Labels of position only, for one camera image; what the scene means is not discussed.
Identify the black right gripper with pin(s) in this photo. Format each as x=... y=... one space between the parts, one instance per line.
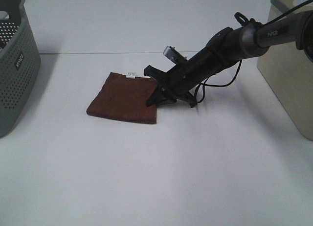
x=179 y=80

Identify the brown towel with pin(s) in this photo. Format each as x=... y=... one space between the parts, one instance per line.
x=124 y=99

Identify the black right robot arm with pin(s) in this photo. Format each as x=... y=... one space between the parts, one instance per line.
x=225 y=49

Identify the beige plastic basket grey rim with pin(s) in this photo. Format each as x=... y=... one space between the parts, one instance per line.
x=289 y=73

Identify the grey perforated plastic basket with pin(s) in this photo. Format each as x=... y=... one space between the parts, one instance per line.
x=19 y=63

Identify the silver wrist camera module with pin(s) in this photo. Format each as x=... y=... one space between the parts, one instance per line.
x=174 y=56

